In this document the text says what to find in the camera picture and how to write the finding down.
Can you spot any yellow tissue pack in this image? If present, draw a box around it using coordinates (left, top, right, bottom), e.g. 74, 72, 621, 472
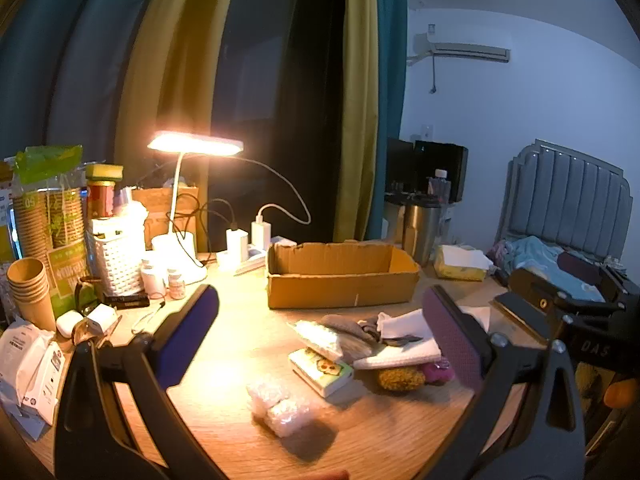
434, 244, 493, 282

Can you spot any pink scrubber ball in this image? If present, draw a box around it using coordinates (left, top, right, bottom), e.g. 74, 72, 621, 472
422, 357, 456, 386

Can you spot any white towel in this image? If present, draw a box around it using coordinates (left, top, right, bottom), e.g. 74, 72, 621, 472
352, 307, 443, 371

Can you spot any white earbuds case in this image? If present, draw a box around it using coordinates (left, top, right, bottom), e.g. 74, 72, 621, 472
56, 310, 86, 337

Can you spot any black flat device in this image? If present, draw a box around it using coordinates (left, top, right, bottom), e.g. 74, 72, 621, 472
102, 292, 151, 310

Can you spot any white wet wipes pack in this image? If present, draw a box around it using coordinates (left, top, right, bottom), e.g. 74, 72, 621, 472
17, 342, 66, 426
0, 321, 56, 401

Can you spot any steel thermos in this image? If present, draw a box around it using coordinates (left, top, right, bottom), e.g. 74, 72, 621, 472
402, 195, 443, 267

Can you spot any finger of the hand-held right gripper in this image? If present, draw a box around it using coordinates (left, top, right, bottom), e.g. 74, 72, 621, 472
557, 251, 640, 303
492, 267, 621, 346

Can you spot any grey mesh-toe sock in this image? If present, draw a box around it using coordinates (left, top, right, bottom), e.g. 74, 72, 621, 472
357, 317, 426, 350

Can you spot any grey padded headboard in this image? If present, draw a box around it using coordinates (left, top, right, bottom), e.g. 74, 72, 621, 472
495, 139, 635, 271

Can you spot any brown cardboard box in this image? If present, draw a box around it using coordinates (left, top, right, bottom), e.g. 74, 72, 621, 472
266, 241, 422, 310

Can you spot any small white pill bottle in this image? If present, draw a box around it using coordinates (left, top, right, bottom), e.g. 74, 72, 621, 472
166, 268, 187, 301

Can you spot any white desk lamp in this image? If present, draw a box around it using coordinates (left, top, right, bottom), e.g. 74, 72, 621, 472
147, 130, 245, 285

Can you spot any yellow curtain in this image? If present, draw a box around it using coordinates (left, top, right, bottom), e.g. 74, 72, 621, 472
114, 0, 243, 221
332, 0, 387, 243

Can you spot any stack of brown paper cups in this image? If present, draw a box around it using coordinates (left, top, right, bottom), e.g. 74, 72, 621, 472
6, 257, 57, 332

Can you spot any dark glass window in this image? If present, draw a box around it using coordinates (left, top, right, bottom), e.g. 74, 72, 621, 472
207, 0, 348, 251

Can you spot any clear bubble wrap bundle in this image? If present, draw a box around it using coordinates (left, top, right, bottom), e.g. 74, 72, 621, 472
246, 379, 313, 438

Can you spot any black computer monitor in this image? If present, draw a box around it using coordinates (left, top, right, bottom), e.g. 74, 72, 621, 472
414, 141, 469, 203

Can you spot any white charging cable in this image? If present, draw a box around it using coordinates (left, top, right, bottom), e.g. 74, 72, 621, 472
235, 156, 312, 226

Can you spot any yellow scrubber ball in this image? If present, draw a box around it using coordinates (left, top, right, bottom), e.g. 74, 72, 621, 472
376, 366, 427, 393

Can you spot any tall brown carton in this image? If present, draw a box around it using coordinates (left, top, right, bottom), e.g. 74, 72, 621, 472
131, 186, 200, 252

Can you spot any white charger plug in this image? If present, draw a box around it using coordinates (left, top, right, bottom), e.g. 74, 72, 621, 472
251, 217, 272, 251
226, 229, 248, 263

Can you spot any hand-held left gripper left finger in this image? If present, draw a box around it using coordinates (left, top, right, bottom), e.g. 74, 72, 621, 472
54, 284, 228, 480

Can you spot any teal curtain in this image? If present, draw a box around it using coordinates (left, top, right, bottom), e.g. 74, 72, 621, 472
0, 0, 168, 161
374, 0, 410, 196

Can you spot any light blue blanket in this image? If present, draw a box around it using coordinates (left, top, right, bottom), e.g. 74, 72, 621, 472
492, 235, 608, 303

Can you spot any clear water bottle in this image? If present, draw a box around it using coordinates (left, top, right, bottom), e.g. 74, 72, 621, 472
427, 169, 451, 206

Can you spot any red jar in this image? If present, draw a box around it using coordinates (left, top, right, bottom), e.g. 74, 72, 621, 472
87, 180, 117, 220

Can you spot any white air conditioner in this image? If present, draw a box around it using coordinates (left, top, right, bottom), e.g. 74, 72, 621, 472
407, 32, 512, 66

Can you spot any wrapped sleeve of paper cups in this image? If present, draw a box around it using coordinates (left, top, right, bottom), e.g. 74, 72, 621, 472
12, 145, 92, 313

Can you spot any white power strip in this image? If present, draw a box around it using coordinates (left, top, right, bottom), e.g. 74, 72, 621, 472
216, 246, 268, 273

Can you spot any white square adapter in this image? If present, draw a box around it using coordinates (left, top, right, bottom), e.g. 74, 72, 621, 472
85, 305, 121, 335

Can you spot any steel tumbler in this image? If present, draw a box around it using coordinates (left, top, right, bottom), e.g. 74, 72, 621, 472
384, 199, 407, 246

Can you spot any white lanyard cord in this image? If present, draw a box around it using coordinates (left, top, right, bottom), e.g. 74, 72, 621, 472
131, 300, 167, 335

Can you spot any black cable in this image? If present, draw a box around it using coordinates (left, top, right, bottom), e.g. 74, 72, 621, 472
172, 192, 236, 253

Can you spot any white textured sponge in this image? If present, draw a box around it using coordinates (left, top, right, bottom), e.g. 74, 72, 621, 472
287, 320, 346, 361

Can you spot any green tissue pack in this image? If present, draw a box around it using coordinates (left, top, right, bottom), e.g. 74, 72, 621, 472
289, 347, 355, 398

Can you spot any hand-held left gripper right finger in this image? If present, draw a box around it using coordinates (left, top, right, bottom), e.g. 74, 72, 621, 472
421, 285, 587, 480

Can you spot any yellow green sponge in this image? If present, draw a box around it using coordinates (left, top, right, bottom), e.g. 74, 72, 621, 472
85, 162, 124, 182

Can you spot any white wicker basket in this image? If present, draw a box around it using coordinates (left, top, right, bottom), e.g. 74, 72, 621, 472
86, 215, 147, 297

